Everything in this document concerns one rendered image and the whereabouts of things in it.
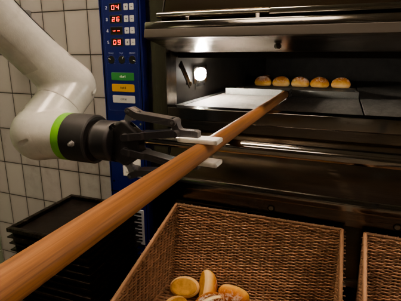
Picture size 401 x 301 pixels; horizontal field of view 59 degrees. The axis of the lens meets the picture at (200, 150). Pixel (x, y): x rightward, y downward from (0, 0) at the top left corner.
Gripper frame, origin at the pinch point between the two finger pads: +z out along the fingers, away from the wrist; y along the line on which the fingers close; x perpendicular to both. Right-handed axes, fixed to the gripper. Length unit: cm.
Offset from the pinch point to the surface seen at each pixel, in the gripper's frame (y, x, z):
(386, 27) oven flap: -22, -39, 29
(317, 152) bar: 2.6, -16.4, 17.8
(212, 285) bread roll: 55, -39, -11
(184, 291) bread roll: 57, -36, -19
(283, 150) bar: 2.9, -16.4, 11.3
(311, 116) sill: 1, -54, 14
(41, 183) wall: 38, -54, -93
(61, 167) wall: 29, -54, -81
